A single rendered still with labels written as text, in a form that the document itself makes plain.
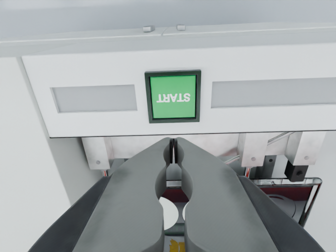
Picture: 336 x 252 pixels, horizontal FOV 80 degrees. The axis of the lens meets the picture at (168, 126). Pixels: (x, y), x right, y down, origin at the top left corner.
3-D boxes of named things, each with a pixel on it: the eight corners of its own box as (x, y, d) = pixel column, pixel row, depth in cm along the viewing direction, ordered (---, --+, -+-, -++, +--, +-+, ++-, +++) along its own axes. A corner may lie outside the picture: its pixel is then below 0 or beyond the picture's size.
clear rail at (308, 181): (317, 181, 35) (323, 187, 34) (106, 185, 37) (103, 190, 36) (320, 175, 35) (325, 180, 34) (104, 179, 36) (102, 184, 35)
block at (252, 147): (256, 155, 34) (263, 167, 32) (236, 156, 34) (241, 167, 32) (264, 112, 31) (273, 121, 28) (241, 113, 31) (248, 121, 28)
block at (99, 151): (114, 159, 35) (110, 170, 33) (95, 159, 35) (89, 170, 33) (106, 117, 32) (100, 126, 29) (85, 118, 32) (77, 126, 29)
